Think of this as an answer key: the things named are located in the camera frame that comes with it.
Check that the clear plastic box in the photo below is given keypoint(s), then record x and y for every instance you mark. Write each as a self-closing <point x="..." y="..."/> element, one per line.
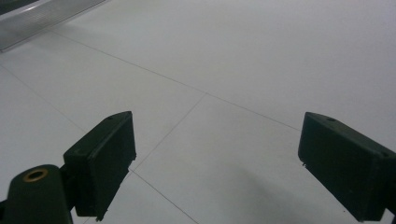
<point x="28" y="25"/>

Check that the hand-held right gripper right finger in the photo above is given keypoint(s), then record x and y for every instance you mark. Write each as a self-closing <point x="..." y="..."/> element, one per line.
<point x="347" y="168"/>

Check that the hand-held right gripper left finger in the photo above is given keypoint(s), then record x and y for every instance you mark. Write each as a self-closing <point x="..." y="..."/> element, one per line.
<point x="101" y="165"/>

